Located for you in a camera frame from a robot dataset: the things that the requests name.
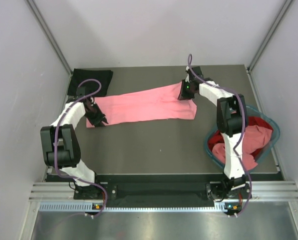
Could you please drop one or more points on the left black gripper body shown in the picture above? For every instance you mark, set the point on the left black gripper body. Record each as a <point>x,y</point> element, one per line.
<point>95,115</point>

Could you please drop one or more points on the left aluminium corner post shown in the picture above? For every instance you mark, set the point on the left aluminium corner post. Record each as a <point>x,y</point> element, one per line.
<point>33,7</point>

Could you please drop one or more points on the pink shirt in basket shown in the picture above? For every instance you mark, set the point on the pink shirt in basket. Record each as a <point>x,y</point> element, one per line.
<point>248,159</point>

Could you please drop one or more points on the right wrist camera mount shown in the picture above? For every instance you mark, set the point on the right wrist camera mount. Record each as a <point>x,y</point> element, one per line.
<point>188,72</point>

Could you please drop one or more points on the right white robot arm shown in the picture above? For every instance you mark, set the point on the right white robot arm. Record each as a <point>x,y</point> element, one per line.
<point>231,122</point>

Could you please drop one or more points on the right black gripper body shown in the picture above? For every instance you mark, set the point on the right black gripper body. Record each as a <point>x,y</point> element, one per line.
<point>186,92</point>

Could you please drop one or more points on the aluminium corner post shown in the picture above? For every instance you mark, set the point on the aluminium corner post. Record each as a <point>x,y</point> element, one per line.
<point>287,4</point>
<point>33,7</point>

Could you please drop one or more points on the red shirt in basket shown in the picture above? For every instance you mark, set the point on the red shirt in basket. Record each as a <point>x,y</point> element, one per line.
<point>258,122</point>

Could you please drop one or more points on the pink t shirt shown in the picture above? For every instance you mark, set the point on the pink t shirt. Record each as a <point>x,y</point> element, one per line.
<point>154,104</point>

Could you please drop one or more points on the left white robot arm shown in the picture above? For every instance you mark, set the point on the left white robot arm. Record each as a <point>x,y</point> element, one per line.
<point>60,146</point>

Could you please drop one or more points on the teal laundry basket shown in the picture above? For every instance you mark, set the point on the teal laundry basket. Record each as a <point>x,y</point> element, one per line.
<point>251,111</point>

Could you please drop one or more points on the aluminium frame rail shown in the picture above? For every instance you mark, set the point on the aluminium frame rail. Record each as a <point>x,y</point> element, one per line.
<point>266,191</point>

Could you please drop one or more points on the slotted grey cable duct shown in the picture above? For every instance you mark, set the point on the slotted grey cable duct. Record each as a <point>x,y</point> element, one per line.
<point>93,207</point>

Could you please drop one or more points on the right aluminium corner post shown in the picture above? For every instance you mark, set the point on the right aluminium corner post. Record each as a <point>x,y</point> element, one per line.
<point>287,4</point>

